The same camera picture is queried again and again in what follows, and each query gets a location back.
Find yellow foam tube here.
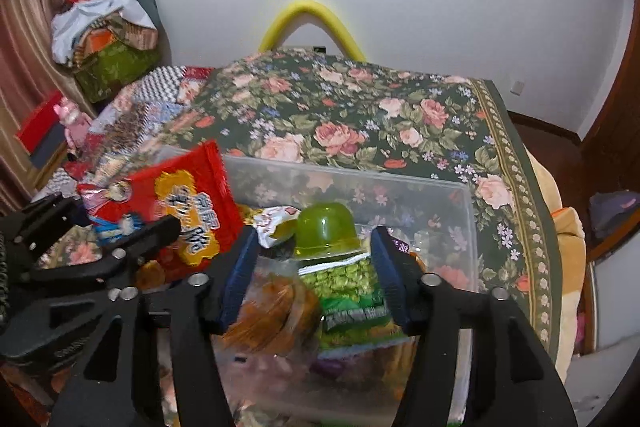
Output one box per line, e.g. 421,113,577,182
257,0,367,62

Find wooden door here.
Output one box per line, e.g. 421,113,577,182
580,0,640,188

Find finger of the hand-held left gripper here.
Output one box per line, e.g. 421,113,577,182
0,194,81,249
29,215,182,301

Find green jelly cup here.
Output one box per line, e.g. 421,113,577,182
293,203,362,264

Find green pea packet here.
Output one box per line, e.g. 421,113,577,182
298,254,406,350

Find small pink yellow snack packet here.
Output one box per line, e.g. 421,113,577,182
252,205,301,249

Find pink toy figure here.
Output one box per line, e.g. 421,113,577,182
54,97,93,158

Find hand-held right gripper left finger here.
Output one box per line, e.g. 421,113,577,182
50,224,261,427

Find pile of clothes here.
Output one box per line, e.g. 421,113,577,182
51,0,162,104

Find red box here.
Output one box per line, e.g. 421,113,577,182
16,91,66,168

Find grey bag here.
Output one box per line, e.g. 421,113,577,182
589,191,640,240

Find striped red curtain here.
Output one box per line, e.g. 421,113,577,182
0,0,83,212

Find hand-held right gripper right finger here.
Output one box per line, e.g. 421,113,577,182
370,224,578,427

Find clear plastic storage bin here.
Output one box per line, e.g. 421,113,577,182
155,144,488,427

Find clear packet of orange snacks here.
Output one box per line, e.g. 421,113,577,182
135,257,173,290

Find red snack bag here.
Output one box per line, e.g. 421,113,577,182
127,140,246,283

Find white blue snack packet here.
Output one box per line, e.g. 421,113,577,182
77,179,151,245

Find patchwork quilt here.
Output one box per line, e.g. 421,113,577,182
30,66,216,202

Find cream duvet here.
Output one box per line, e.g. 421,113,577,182
520,152,588,383

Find clear zip bag of cookies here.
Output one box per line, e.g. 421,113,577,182
220,257,323,355

